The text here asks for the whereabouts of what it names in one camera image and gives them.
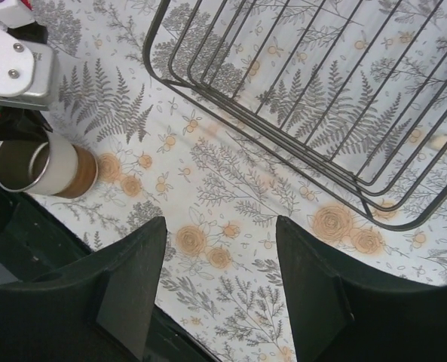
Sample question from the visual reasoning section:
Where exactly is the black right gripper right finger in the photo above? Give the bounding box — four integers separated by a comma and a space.
276, 216, 447, 361

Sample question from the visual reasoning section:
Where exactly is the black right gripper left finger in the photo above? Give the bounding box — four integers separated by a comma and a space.
0, 216, 167, 361

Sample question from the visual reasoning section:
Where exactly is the steel cup brown band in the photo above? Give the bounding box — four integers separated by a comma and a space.
0, 132, 98, 199

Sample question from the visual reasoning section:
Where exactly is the black wire dish rack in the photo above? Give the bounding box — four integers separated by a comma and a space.
143, 1, 447, 232

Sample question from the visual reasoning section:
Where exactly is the floral patterned table mat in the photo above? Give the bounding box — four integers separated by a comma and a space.
32, 1, 447, 361

